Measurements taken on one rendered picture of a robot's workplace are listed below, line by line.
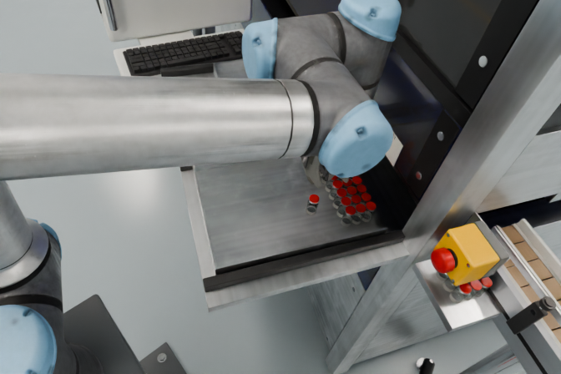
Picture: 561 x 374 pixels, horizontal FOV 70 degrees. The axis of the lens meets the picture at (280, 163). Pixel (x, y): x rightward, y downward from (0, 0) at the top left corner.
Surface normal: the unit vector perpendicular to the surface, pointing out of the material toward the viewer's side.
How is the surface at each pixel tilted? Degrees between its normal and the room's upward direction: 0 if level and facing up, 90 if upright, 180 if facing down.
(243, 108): 35
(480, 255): 0
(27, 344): 7
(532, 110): 90
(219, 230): 0
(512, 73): 90
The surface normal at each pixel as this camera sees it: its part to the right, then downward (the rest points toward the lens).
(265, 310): 0.09, -0.66
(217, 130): 0.45, 0.37
